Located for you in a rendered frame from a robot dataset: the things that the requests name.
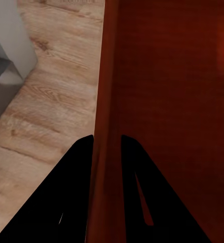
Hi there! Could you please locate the storage box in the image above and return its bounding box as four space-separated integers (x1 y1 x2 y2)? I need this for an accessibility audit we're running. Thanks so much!
85 0 224 243

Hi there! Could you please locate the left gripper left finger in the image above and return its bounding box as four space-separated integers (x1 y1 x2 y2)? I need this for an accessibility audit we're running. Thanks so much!
0 135 94 243

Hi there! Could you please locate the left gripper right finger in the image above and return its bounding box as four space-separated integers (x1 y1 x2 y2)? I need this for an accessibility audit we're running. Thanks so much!
121 135 212 243

